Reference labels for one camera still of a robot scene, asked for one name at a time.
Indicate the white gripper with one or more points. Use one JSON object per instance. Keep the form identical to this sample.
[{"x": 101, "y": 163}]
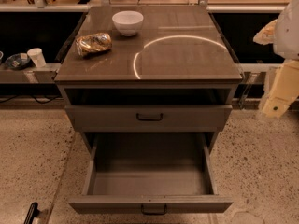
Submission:
[{"x": 288, "y": 32}]

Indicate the grey drawer cabinet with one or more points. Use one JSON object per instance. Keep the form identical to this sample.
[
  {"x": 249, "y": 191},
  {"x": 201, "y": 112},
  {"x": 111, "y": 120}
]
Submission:
[{"x": 177, "y": 58}]

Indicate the open middle drawer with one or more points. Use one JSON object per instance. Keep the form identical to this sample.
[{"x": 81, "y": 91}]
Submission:
[{"x": 127, "y": 170}]

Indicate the white bowl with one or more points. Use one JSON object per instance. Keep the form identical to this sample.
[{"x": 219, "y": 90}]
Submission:
[{"x": 128, "y": 23}]

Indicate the white paper cup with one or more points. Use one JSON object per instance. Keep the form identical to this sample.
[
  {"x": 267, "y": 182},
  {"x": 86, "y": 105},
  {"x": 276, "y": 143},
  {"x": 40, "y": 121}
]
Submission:
[{"x": 37, "y": 57}]

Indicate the dark patterned bowl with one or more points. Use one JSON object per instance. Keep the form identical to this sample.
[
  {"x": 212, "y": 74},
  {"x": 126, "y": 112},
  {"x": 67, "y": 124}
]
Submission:
[{"x": 18, "y": 61}]

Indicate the black object on floor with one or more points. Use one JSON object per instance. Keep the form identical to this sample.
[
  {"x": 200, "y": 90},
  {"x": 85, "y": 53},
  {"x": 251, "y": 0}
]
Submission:
[{"x": 32, "y": 213}]

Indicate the black top drawer handle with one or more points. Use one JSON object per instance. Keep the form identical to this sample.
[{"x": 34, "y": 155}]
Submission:
[{"x": 149, "y": 117}]

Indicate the black drawer handle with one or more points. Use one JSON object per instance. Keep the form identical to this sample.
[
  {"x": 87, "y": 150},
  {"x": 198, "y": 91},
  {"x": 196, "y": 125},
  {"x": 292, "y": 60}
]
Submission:
[
  {"x": 149, "y": 117},
  {"x": 153, "y": 210}
]

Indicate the black middle drawer handle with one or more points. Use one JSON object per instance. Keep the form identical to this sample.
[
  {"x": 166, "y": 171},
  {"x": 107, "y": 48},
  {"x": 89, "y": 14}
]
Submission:
[{"x": 153, "y": 210}]

